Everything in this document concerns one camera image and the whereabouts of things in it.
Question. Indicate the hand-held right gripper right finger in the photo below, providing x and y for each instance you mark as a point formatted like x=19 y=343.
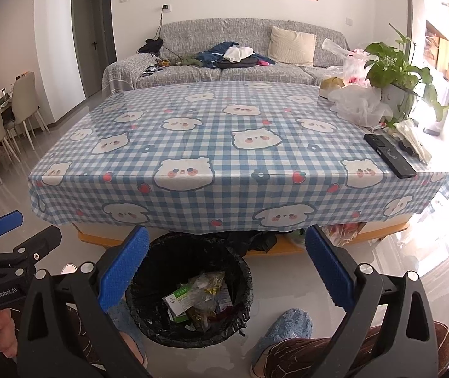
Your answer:
x=330 y=267

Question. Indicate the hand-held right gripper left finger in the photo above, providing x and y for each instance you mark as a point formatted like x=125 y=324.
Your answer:
x=124 y=271

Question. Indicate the white green medicine box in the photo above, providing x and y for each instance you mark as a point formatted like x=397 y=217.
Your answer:
x=181 y=297

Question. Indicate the black lined trash bin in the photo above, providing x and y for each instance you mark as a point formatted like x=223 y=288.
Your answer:
x=232 y=267

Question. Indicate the person's left hand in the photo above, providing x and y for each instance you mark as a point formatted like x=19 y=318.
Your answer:
x=0 y=334

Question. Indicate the clear bag with red print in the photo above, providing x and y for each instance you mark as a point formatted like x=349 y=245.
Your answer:
x=342 y=234

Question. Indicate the black plastic bag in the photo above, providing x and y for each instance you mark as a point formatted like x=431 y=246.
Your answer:
x=248 y=242

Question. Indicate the blue checkered bear tablecloth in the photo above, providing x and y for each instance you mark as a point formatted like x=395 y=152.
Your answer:
x=208 y=204

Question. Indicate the black phone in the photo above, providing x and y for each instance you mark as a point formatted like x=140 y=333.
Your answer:
x=389 y=155

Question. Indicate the tan paper box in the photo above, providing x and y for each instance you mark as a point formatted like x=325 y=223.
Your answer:
x=328 y=86

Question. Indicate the grey door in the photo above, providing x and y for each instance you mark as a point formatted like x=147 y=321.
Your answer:
x=86 y=39

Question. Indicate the pink white plastic bag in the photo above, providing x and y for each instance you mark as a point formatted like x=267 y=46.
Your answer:
x=356 y=69

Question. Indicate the green potted plant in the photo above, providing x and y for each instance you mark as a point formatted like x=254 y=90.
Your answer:
x=389 y=59

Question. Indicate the black garment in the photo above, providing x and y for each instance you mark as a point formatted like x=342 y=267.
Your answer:
x=248 y=62

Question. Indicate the beige pillow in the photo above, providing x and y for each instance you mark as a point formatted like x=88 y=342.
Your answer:
x=291 y=45

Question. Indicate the white cloth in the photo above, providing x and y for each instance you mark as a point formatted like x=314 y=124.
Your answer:
x=238 y=53

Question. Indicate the blue jacket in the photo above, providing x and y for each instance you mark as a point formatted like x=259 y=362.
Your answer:
x=212 y=53

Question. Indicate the brown wooden cabinet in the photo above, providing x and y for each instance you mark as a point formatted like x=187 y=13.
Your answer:
x=437 y=43

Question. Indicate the grey covered sofa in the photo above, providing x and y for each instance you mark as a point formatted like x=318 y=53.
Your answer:
x=208 y=31

